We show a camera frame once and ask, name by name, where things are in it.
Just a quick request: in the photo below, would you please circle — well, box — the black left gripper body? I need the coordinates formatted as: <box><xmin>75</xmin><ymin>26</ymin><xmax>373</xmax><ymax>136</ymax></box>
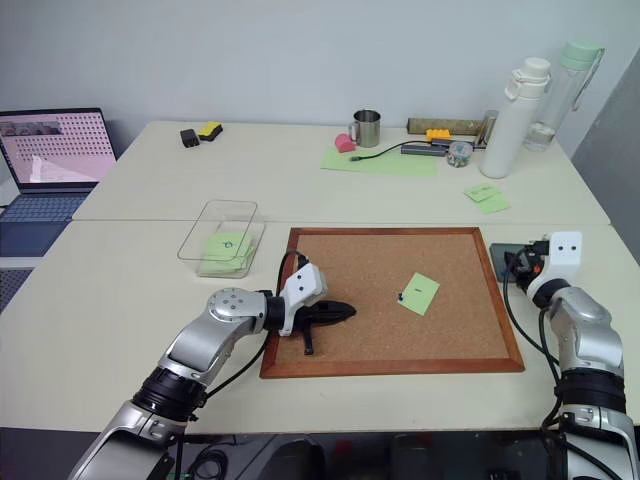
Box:
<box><xmin>292</xmin><ymin>300</ymin><xmax>332</xmax><ymax>335</ymax></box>

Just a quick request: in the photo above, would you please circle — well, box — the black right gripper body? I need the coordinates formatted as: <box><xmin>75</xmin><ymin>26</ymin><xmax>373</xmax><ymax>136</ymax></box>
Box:
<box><xmin>518</xmin><ymin>240</ymin><xmax>552</xmax><ymax>282</ymax></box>

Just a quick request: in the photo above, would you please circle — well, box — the small dark tray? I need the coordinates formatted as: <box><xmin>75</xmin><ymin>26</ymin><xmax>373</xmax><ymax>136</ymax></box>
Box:
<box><xmin>489</xmin><ymin>242</ymin><xmax>527</xmax><ymax>282</ymax></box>

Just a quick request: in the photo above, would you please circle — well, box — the plain green sticky note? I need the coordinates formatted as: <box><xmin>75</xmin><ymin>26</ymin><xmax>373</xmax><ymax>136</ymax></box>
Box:
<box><xmin>474</xmin><ymin>191</ymin><xmax>512</xmax><ymax>216</ymax></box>

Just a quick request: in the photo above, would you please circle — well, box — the green sticky note with writing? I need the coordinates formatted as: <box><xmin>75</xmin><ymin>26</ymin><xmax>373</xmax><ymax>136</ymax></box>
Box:
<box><xmin>462</xmin><ymin>182</ymin><xmax>504</xmax><ymax>203</ymax></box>

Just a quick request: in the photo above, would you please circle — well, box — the clear jar of pushpins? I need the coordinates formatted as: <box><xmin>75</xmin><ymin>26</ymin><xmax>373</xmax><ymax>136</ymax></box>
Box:
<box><xmin>446</xmin><ymin>140</ymin><xmax>474</xmax><ymax>169</ymax></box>

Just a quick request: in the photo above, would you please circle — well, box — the clear plastic box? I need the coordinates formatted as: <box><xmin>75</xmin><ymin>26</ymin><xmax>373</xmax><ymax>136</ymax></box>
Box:
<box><xmin>175</xmin><ymin>199</ymin><xmax>267</xmax><ymax>280</ymax></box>

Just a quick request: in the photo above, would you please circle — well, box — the wood framed cork board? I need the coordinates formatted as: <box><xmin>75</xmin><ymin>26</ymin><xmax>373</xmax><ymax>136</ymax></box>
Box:
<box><xmin>259</xmin><ymin>226</ymin><xmax>526</xmax><ymax>380</ymax></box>

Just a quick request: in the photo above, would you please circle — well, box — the green notes stack with scribble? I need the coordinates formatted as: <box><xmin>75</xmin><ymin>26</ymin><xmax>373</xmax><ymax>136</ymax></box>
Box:
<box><xmin>198</xmin><ymin>231</ymin><xmax>257</xmax><ymax>275</ymax></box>

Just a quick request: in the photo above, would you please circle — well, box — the dark rounded shape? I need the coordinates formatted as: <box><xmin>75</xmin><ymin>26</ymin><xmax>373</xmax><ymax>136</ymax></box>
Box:
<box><xmin>267</xmin><ymin>433</ymin><xmax>327</xmax><ymax>480</ymax></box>

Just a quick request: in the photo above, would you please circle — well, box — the white water bottle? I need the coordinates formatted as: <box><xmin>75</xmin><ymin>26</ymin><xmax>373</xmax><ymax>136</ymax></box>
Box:
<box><xmin>479</xmin><ymin>56</ymin><xmax>553</xmax><ymax>180</ymax></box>

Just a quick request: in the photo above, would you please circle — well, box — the grey panel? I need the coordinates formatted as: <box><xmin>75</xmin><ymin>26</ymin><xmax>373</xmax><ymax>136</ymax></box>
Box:
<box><xmin>571</xmin><ymin>63</ymin><xmax>640</xmax><ymax>232</ymax></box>

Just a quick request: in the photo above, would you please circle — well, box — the grey usb hub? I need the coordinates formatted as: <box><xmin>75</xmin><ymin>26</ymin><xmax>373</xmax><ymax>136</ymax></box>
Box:
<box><xmin>400</xmin><ymin>141</ymin><xmax>450</xmax><ymax>158</ymax></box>

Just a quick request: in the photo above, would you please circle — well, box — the clear bottle with green lid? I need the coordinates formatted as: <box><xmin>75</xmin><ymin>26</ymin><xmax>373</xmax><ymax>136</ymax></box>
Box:
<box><xmin>522</xmin><ymin>40</ymin><xmax>606</xmax><ymax>153</ymax></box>

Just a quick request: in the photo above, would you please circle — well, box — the large green paper sheet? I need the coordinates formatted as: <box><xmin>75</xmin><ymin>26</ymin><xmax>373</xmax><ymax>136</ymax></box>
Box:
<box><xmin>319</xmin><ymin>143</ymin><xmax>439</xmax><ymax>178</ymax></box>

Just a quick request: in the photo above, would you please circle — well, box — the steel mug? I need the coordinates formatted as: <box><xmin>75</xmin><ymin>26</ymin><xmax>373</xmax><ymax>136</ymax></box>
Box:
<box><xmin>347</xmin><ymin>108</ymin><xmax>383</xmax><ymax>149</ymax></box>

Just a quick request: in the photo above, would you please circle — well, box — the yellow and black eraser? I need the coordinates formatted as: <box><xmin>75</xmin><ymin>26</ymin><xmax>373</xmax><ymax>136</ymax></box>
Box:
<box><xmin>197</xmin><ymin>120</ymin><xmax>225</xmax><ymax>142</ymax></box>

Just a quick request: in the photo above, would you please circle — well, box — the dark perforated panel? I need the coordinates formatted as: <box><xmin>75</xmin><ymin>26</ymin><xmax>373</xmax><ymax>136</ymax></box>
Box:
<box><xmin>0</xmin><ymin>266</ymin><xmax>37</xmax><ymax>315</ymax></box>

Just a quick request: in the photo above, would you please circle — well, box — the open laptop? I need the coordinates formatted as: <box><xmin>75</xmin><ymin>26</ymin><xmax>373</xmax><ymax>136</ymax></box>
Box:
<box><xmin>0</xmin><ymin>106</ymin><xmax>119</xmax><ymax>257</ymax></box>

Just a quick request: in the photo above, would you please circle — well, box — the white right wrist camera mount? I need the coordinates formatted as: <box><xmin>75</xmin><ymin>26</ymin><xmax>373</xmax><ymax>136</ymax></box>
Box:
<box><xmin>524</xmin><ymin>230</ymin><xmax>584</xmax><ymax>297</ymax></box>

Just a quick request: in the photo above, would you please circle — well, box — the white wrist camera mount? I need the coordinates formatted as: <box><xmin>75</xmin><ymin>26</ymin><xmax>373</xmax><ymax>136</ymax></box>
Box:
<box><xmin>276</xmin><ymin>264</ymin><xmax>330</xmax><ymax>338</ymax></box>
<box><xmin>524</xmin><ymin>230</ymin><xmax>584</xmax><ymax>297</ymax></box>

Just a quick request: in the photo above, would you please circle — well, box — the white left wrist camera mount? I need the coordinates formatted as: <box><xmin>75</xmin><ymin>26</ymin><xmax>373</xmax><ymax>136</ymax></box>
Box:
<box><xmin>276</xmin><ymin>264</ymin><xmax>330</xmax><ymax>338</ymax></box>

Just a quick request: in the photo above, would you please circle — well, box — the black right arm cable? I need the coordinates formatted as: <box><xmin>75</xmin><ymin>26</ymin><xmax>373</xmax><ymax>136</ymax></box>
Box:
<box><xmin>501</xmin><ymin>264</ymin><xmax>596</xmax><ymax>480</ymax></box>

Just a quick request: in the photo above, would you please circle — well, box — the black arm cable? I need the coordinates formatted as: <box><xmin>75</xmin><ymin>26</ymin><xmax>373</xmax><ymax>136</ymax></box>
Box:
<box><xmin>501</xmin><ymin>264</ymin><xmax>596</xmax><ymax>480</ymax></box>
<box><xmin>164</xmin><ymin>249</ymin><xmax>310</xmax><ymax>480</ymax></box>

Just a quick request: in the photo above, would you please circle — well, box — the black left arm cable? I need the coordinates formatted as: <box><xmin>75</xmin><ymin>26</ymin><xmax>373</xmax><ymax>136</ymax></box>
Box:
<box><xmin>164</xmin><ymin>249</ymin><xmax>310</xmax><ymax>480</ymax></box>

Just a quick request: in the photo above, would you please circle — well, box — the black cable under table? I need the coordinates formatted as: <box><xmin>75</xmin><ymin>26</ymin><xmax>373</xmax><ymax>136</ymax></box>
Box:
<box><xmin>191</xmin><ymin>433</ymin><xmax>237</xmax><ymax>479</ymax></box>

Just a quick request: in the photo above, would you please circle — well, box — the black cable with green plug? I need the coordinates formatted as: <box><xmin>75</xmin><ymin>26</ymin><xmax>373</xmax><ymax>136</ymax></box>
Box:
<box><xmin>349</xmin><ymin>140</ymin><xmax>432</xmax><ymax>163</ymax></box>

